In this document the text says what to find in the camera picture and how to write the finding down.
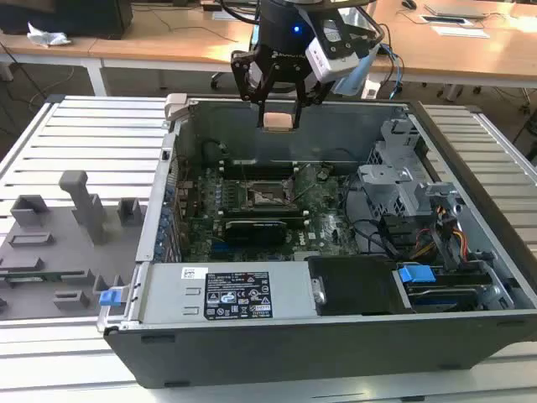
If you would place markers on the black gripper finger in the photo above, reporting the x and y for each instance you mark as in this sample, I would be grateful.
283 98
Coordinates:
312 92
247 75

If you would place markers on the silver topped CPU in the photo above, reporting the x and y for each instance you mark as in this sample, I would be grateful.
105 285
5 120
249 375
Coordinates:
278 121

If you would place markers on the thin metal locking lever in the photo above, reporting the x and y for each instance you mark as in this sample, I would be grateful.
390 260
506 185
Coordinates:
306 189

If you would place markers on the black RAM slot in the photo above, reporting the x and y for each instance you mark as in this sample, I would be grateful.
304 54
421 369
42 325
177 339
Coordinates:
260 172
260 212
260 218
260 163
260 176
260 168
260 215

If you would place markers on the CPU socket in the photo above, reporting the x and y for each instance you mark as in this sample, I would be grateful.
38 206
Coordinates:
268 197

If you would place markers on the black drive bay cover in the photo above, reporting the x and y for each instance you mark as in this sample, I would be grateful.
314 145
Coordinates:
356 285

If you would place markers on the pale blue plastic piece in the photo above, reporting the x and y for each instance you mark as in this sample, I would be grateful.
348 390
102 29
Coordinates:
352 80

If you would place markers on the white paper sheet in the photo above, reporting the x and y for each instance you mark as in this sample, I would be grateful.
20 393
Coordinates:
235 16
461 32

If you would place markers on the round coin battery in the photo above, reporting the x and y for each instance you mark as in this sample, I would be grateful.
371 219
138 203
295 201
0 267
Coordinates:
322 173

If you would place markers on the wooden desk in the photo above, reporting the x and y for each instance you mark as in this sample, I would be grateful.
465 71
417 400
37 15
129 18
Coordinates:
168 38
461 50

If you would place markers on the silver drive cage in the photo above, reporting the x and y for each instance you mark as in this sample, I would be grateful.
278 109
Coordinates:
390 184

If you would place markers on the black computer mouse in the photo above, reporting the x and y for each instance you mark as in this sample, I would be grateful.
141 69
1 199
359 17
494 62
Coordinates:
408 4

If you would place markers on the black office chair base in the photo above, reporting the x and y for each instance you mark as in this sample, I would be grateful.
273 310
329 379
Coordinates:
451 93

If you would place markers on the green motherboard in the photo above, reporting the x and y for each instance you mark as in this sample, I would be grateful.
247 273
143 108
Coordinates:
327 235

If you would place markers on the grey laptop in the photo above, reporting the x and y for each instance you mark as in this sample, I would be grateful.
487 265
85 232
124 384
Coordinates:
455 10

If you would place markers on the black computer box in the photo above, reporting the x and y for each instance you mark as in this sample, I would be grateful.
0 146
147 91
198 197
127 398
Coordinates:
84 17

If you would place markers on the white crumpled cloth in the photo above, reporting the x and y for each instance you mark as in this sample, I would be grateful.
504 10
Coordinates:
46 37

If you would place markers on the hard disk in blue carrier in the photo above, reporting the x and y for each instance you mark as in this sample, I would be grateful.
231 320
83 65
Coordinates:
415 275

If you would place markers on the silver power supply box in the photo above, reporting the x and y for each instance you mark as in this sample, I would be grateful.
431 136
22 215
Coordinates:
168 294

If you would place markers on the blue plastic release latch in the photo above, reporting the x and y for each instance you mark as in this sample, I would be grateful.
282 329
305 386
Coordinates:
110 297

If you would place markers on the grey parts rack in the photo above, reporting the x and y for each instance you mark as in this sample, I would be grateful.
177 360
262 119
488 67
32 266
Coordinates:
50 247

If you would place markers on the open PC case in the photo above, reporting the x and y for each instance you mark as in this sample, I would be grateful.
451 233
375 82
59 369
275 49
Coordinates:
251 357

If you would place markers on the green RAM stick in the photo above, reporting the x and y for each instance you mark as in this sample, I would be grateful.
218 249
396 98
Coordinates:
42 275

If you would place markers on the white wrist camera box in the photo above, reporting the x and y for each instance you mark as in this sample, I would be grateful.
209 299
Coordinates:
321 59

